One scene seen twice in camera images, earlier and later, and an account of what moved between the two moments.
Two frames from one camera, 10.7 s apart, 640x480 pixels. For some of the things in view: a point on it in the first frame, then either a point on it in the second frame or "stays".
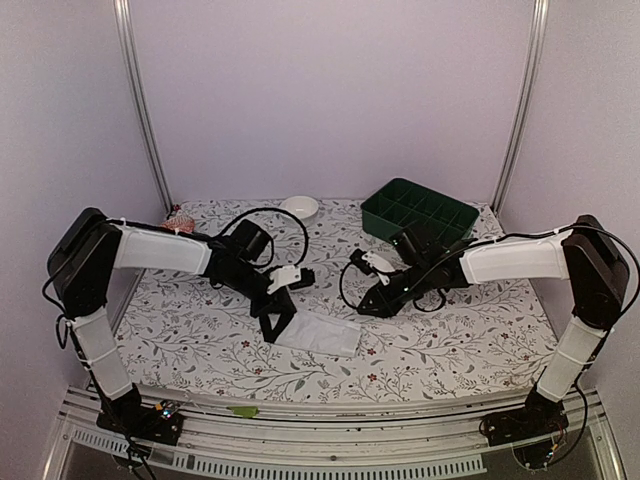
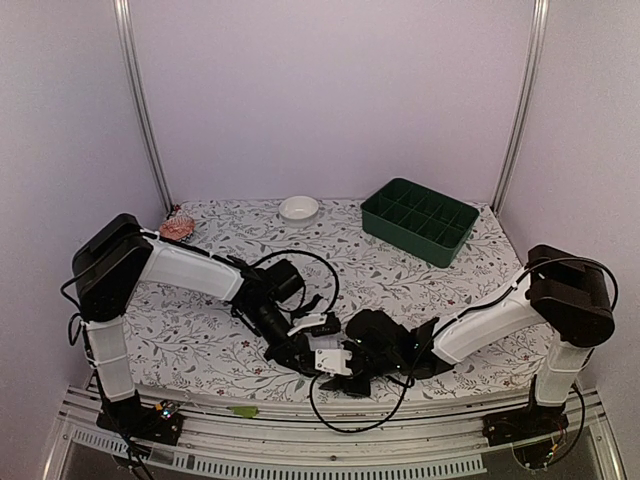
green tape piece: x=245 y=411 stays
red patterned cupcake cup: x=181 y=222 stays
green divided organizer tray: x=392 y=205 stays
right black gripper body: x=419 y=284 to x=361 y=390
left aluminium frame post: x=122 y=10 stays
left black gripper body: x=275 y=302 to x=292 y=345
